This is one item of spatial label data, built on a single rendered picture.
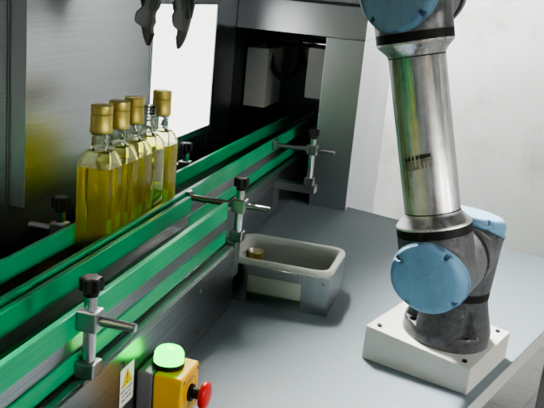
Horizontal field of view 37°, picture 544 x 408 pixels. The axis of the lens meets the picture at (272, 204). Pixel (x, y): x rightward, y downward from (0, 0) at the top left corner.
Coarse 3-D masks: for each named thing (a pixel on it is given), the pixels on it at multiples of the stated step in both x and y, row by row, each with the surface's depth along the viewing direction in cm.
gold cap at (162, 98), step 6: (156, 90) 146; (162, 90) 147; (168, 90) 148; (156, 96) 146; (162, 96) 145; (168, 96) 146; (156, 102) 146; (162, 102) 146; (168, 102) 146; (156, 108) 146; (162, 108) 146; (168, 108) 147; (156, 114) 146; (162, 114) 146; (168, 114) 147
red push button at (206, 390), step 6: (204, 384) 115; (210, 384) 116; (192, 390) 115; (198, 390) 115; (204, 390) 114; (210, 390) 116; (192, 396) 115; (198, 396) 114; (204, 396) 114; (210, 396) 116; (198, 402) 114; (204, 402) 114
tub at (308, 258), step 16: (256, 240) 175; (272, 240) 174; (288, 240) 173; (240, 256) 169; (272, 256) 175; (288, 256) 174; (304, 256) 173; (320, 256) 172; (336, 256) 171; (304, 272) 157; (320, 272) 156
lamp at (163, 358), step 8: (168, 344) 116; (160, 352) 114; (168, 352) 114; (176, 352) 114; (184, 352) 116; (160, 360) 114; (168, 360) 114; (176, 360) 114; (184, 360) 116; (160, 368) 114; (168, 368) 114; (176, 368) 114
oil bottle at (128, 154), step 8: (112, 144) 131; (120, 144) 131; (128, 144) 132; (120, 152) 130; (128, 152) 131; (136, 152) 133; (128, 160) 130; (136, 160) 133; (128, 168) 131; (136, 168) 134; (128, 176) 131; (136, 176) 134; (128, 184) 132; (136, 184) 135; (128, 192) 132; (136, 192) 135; (128, 200) 133; (136, 200) 136; (128, 208) 133; (120, 216) 132; (128, 216) 134; (120, 224) 132
